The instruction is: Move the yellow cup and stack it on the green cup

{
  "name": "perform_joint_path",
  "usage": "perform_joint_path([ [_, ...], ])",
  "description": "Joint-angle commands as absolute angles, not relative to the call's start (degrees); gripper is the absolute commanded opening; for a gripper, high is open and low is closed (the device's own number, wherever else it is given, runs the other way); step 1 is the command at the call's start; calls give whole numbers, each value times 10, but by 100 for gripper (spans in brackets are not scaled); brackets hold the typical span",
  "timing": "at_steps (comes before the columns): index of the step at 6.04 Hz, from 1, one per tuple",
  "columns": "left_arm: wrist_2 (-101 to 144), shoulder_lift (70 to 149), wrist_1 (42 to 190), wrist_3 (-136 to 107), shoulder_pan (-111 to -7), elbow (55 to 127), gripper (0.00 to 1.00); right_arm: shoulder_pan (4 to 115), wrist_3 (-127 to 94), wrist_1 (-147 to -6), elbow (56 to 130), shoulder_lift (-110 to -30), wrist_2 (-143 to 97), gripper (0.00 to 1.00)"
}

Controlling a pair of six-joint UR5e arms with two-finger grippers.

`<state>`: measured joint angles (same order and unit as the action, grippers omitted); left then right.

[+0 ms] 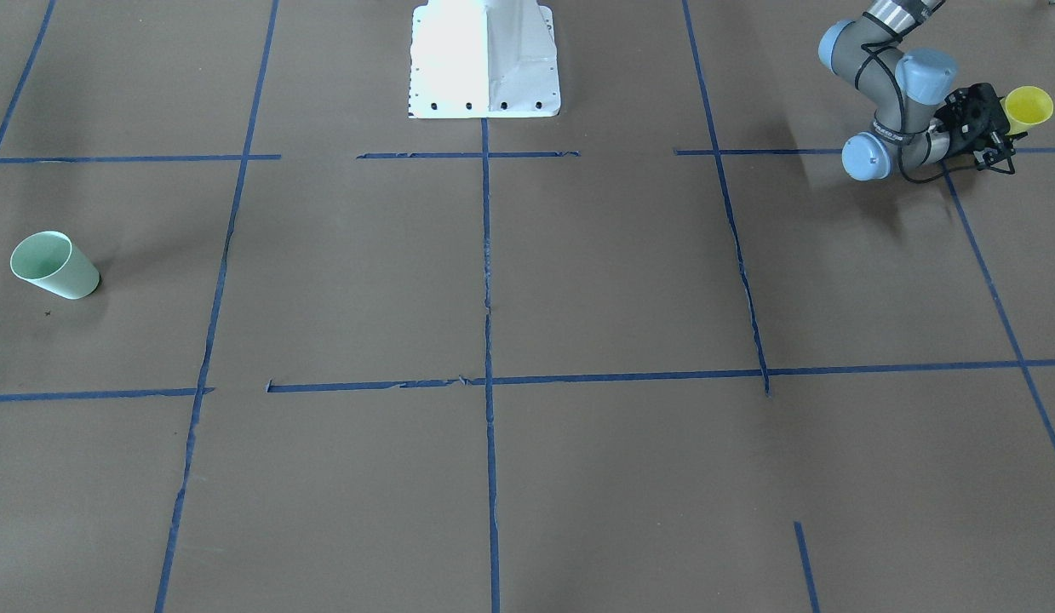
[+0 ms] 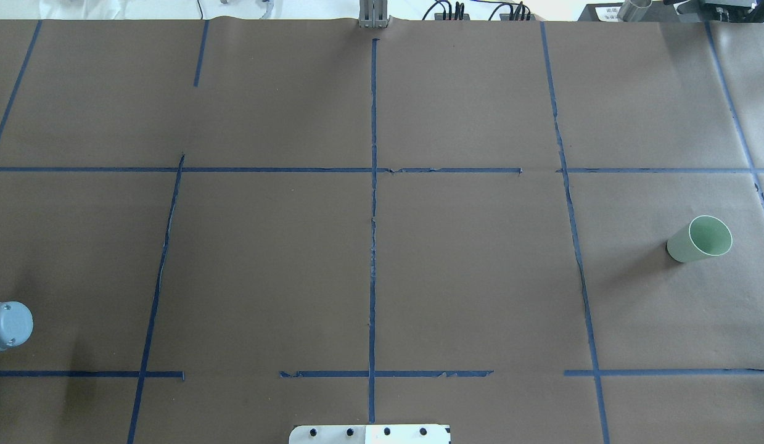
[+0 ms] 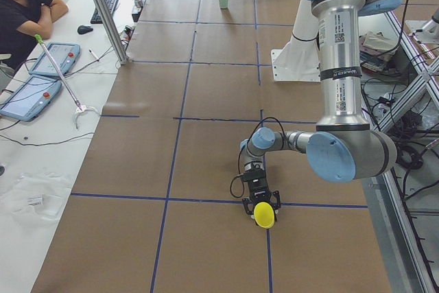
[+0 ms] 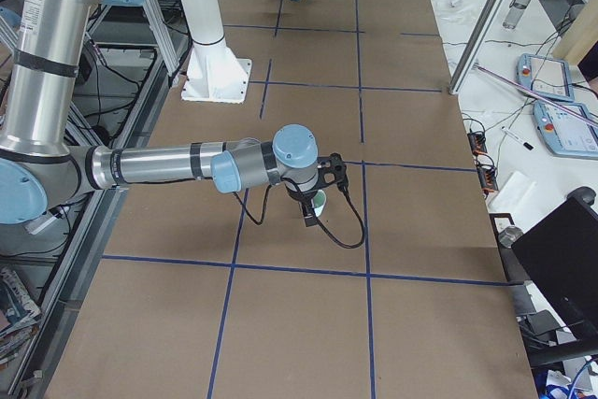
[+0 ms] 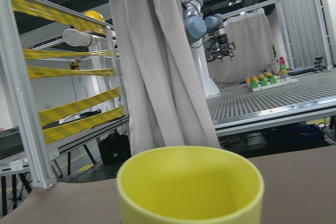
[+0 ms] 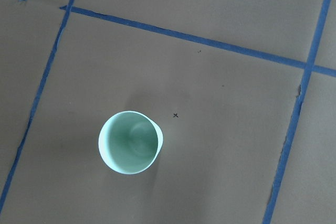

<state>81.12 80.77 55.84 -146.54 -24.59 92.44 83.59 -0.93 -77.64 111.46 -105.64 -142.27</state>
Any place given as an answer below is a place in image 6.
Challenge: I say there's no green plastic cup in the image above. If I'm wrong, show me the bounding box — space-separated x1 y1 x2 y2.
98 111 164 175

